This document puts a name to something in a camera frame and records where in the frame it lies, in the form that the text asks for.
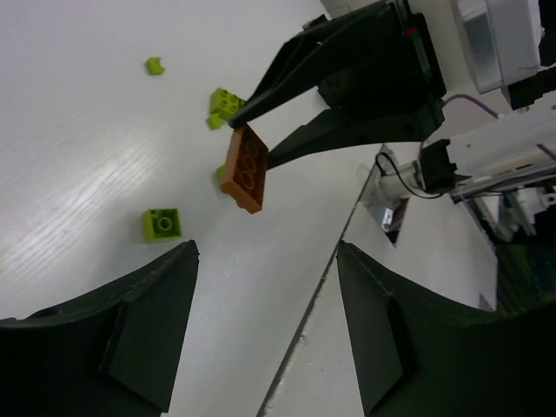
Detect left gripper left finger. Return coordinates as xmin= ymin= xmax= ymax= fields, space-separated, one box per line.
xmin=1 ymin=241 xmax=199 ymax=416

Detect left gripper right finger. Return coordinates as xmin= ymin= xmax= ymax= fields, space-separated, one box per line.
xmin=337 ymin=242 xmax=555 ymax=416

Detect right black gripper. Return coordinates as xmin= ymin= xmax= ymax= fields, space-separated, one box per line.
xmin=229 ymin=1 xmax=446 ymax=169

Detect orange lego brick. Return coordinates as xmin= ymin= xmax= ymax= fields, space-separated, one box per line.
xmin=220 ymin=124 xmax=269 ymax=214

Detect small lime piece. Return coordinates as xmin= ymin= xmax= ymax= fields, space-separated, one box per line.
xmin=206 ymin=113 xmax=223 ymax=130

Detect lime square lego brick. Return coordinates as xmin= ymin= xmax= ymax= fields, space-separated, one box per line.
xmin=215 ymin=165 xmax=225 ymax=182

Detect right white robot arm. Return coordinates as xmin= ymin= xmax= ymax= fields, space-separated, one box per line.
xmin=229 ymin=1 xmax=555 ymax=195

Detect tiny lime stud far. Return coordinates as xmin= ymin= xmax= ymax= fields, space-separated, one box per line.
xmin=144 ymin=56 xmax=166 ymax=76

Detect black base cable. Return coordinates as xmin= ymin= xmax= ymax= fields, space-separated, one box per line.
xmin=374 ymin=151 xmax=448 ymax=201

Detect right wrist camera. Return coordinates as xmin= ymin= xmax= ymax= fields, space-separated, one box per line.
xmin=451 ymin=0 xmax=543 ymax=94

